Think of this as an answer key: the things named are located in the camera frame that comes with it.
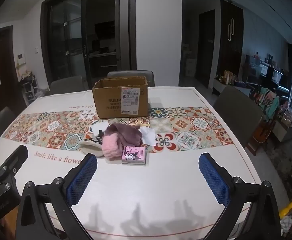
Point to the grey dining chair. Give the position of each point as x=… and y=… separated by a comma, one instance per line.
x=66, y=85
x=0, y=121
x=236, y=115
x=131, y=76

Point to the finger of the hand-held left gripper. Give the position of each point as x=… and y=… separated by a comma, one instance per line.
x=19, y=156

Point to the white folded cloth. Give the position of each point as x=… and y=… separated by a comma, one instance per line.
x=98, y=126

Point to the brown paper bags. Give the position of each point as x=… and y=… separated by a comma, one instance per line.
x=228, y=77

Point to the yellow plastic toy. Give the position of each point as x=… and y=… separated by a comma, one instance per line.
x=287, y=210

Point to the purple fluffy cloth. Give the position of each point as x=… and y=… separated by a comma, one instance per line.
x=126, y=132

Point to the dark wooden door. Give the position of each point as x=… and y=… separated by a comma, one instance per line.
x=207, y=50

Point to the pink fluffy headband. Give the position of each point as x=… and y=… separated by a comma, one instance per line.
x=112, y=147

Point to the grey patterned pouch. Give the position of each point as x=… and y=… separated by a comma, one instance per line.
x=91, y=150

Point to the sliding glass door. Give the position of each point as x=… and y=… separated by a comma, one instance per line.
x=68, y=42

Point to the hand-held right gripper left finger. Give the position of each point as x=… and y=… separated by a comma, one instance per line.
x=82, y=180

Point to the pink cartoon tissue packet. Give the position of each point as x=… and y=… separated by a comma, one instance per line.
x=133, y=155

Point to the brown cardboard box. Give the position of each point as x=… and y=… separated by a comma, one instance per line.
x=111, y=100

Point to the small wooden chair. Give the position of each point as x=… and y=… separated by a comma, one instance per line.
x=262, y=135

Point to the white tissue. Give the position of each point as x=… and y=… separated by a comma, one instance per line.
x=148, y=135

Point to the white shoe rack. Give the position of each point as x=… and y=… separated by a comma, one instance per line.
x=29, y=87

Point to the pile of hanging clothes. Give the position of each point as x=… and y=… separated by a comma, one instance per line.
x=267, y=102

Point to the white intercom panel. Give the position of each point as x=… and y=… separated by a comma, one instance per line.
x=21, y=59

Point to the checkered cloth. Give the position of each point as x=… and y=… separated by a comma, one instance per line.
x=288, y=223

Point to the white sideboard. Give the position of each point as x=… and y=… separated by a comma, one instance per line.
x=231, y=88

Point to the black and white fabric item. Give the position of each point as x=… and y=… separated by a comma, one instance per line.
x=94, y=140

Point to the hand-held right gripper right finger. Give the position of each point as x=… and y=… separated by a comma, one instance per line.
x=214, y=180

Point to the looped wall lamp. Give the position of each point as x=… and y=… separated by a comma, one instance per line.
x=231, y=30

